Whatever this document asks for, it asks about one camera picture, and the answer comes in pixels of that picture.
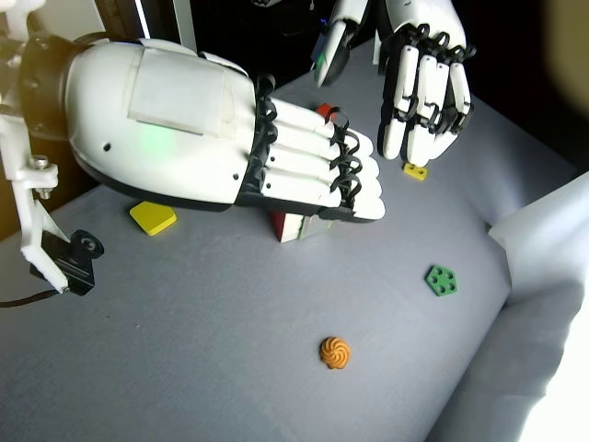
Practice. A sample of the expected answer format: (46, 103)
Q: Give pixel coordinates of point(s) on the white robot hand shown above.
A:
(428, 83)
(175, 138)

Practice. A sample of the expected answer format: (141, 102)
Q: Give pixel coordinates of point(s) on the multicoloured puzzle cube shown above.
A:
(290, 230)

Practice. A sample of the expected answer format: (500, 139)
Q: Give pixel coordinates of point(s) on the small red block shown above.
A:
(324, 109)

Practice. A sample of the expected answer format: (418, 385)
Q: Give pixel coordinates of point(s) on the yellow square flat block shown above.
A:
(154, 221)

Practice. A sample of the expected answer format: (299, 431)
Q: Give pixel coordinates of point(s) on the yellow two-hole block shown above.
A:
(416, 172)

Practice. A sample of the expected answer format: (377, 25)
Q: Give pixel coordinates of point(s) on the white fabric sheet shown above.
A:
(547, 239)

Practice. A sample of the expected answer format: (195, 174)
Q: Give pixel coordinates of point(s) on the green pentagon block with holes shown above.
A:
(441, 281)

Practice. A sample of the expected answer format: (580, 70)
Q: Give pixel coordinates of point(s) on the grey table cloth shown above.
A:
(207, 345)

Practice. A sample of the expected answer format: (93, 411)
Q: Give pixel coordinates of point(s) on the orange swirl toy cookie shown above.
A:
(335, 353)

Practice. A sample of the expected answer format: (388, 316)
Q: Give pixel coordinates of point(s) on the white frame post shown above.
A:
(184, 23)

